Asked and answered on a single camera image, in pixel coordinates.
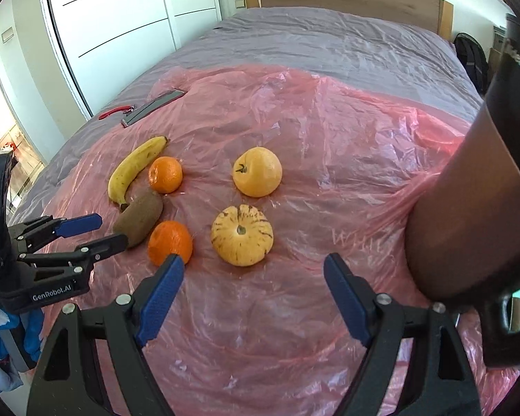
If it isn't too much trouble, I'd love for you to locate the black backpack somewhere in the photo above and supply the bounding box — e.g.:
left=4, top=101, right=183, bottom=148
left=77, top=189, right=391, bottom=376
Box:
left=454, top=33, right=488, bottom=95

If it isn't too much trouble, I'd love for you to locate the kiwi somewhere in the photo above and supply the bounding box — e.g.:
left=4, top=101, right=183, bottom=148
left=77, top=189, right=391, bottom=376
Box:
left=112, top=190, right=163, bottom=248

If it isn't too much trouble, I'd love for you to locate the red phone lanyard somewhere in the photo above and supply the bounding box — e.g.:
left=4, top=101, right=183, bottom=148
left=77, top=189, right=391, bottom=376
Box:
left=97, top=104, right=136, bottom=121

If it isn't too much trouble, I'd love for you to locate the yellow banana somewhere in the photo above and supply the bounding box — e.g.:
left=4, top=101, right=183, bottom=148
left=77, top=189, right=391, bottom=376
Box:
left=108, top=135, right=170, bottom=210

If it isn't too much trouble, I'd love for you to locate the blue gloved left hand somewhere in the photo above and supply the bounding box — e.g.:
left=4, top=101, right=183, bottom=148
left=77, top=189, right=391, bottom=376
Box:
left=0, top=309, right=44, bottom=393

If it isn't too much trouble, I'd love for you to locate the mandarin orange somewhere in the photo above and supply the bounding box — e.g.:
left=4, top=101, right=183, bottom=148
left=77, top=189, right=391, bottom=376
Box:
left=148, top=157, right=183, bottom=194
left=147, top=221, right=193, bottom=267

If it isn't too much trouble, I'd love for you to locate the yellow apple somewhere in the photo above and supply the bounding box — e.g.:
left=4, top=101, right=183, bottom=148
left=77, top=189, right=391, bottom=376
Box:
left=232, top=147, right=283, bottom=198

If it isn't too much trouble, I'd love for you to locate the pink plastic sheet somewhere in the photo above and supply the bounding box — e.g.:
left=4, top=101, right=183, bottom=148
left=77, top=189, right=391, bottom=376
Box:
left=38, top=64, right=520, bottom=416

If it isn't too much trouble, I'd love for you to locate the striped pepino melon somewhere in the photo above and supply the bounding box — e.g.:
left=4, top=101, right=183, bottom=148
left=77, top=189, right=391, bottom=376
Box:
left=210, top=205, right=274, bottom=267

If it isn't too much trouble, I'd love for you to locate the purple bed cover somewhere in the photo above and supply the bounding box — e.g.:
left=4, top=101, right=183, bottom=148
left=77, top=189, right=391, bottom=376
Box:
left=15, top=8, right=482, bottom=230

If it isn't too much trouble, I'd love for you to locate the white wardrobe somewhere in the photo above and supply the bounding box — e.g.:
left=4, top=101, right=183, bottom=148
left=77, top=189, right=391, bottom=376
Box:
left=46, top=0, right=222, bottom=115

